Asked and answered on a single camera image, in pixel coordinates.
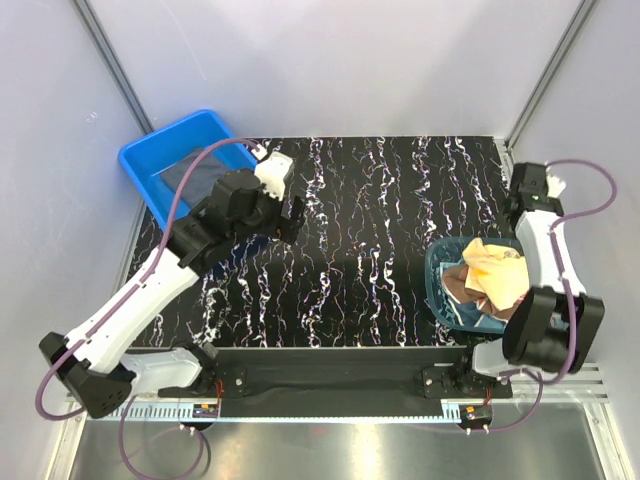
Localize yellow towel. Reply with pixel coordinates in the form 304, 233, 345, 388
462, 238, 529, 311

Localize dark grey-blue towel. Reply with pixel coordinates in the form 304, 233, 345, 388
160, 148, 229, 208

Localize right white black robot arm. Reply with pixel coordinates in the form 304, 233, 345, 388
453, 159, 617, 397

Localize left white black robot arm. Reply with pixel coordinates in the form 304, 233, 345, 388
39, 158, 305, 419

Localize translucent teal plastic basket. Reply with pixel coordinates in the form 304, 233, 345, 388
425, 237, 525, 325

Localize brown towel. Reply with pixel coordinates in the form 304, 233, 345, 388
441, 265, 524, 322

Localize blue plastic bin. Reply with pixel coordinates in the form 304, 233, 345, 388
119, 110, 257, 229

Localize left small connector board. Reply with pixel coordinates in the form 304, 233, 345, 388
192, 403, 220, 419

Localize small connector board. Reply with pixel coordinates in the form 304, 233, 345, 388
192, 403, 220, 419
461, 404, 493, 422

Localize right small connector board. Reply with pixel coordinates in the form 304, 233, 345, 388
461, 404, 493, 422

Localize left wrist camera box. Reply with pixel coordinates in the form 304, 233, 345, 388
254, 151, 294, 201

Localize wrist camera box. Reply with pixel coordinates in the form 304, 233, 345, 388
254, 151, 294, 201
546, 169, 567, 199

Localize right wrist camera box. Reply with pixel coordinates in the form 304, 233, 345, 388
546, 169, 567, 199

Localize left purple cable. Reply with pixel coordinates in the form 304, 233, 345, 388
32, 137, 266, 476

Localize purple cable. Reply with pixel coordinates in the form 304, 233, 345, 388
32, 137, 266, 476
499, 158, 619, 431

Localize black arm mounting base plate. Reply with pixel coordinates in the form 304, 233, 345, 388
159, 347, 512, 400

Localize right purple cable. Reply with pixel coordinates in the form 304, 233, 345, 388
499, 158, 619, 431

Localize aluminium front rail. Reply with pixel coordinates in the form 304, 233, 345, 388
101, 370, 608, 429

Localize right aluminium frame post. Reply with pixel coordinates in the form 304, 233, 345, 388
504, 0, 599, 151

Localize aluminium frame post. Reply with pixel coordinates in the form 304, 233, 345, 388
70, 0, 154, 134
504, 0, 599, 151

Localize left aluminium frame post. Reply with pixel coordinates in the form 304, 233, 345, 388
70, 0, 154, 134

